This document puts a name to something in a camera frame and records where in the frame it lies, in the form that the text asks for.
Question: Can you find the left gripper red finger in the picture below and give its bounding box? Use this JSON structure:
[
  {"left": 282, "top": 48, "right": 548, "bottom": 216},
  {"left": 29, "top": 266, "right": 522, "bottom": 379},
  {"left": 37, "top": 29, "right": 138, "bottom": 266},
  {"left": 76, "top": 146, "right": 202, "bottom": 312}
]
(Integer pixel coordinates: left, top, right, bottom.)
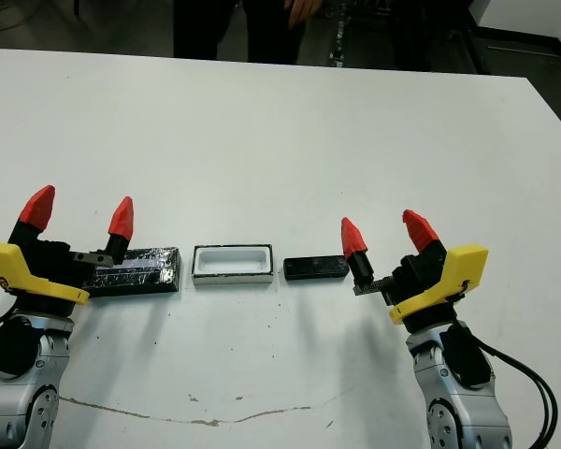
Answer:
[
  {"left": 7, "top": 184, "right": 56, "bottom": 245},
  {"left": 103, "top": 196, "right": 135, "bottom": 266}
]

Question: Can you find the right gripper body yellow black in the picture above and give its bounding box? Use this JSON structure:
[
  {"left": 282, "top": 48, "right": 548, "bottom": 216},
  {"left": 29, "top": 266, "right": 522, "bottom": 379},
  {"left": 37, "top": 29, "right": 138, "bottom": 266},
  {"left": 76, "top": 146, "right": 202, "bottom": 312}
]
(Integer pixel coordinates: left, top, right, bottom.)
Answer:
[{"left": 352, "top": 243, "right": 490, "bottom": 334}]

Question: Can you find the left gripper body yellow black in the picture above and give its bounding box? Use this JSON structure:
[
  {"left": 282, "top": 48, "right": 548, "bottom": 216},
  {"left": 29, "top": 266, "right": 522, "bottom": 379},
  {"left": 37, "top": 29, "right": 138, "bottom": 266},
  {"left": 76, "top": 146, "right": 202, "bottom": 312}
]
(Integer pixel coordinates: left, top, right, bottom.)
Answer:
[{"left": 0, "top": 239, "right": 115, "bottom": 317}]

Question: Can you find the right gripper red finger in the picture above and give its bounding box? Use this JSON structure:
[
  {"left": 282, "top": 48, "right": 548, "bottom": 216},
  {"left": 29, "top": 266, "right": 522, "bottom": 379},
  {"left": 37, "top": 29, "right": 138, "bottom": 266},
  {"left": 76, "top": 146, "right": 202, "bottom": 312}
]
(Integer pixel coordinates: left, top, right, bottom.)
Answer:
[
  {"left": 339, "top": 216, "right": 375, "bottom": 284},
  {"left": 401, "top": 209, "right": 449, "bottom": 268}
]

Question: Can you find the black bar-shaped camera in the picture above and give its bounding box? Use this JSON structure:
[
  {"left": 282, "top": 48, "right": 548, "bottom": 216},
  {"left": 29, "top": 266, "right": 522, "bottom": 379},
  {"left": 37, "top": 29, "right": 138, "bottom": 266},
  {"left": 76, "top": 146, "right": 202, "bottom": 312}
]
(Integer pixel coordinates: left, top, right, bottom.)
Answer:
[{"left": 282, "top": 254, "right": 352, "bottom": 283}]

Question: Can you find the shiny black box lid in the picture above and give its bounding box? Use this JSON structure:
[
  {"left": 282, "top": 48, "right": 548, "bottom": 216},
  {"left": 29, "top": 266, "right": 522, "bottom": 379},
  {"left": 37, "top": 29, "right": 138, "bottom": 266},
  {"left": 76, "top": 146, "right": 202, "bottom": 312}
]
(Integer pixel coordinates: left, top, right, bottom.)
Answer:
[{"left": 81, "top": 246, "right": 183, "bottom": 298}]

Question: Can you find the bystander bare hand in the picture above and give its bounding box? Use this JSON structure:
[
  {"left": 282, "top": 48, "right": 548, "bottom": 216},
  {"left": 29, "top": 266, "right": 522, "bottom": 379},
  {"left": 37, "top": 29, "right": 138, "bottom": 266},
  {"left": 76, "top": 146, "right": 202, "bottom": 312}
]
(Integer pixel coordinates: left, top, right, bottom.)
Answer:
[{"left": 287, "top": 0, "right": 324, "bottom": 30}]

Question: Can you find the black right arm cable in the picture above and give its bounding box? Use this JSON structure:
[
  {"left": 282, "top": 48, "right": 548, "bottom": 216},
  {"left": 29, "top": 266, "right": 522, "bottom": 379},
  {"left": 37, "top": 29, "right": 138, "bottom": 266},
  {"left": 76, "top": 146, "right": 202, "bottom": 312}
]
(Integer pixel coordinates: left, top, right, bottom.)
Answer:
[{"left": 471, "top": 336, "right": 558, "bottom": 449}]

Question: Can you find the white camera box base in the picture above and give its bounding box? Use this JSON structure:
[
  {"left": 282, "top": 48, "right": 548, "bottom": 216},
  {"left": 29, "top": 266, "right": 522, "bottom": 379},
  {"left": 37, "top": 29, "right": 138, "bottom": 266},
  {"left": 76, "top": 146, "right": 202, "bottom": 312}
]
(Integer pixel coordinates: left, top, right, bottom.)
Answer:
[{"left": 191, "top": 242, "right": 276, "bottom": 286}]

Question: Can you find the studded floor cable track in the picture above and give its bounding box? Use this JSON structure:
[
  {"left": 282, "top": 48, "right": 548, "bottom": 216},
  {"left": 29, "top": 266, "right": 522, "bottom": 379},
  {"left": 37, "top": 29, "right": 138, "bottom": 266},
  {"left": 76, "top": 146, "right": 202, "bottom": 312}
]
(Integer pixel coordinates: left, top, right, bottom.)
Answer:
[{"left": 327, "top": 18, "right": 352, "bottom": 67}]

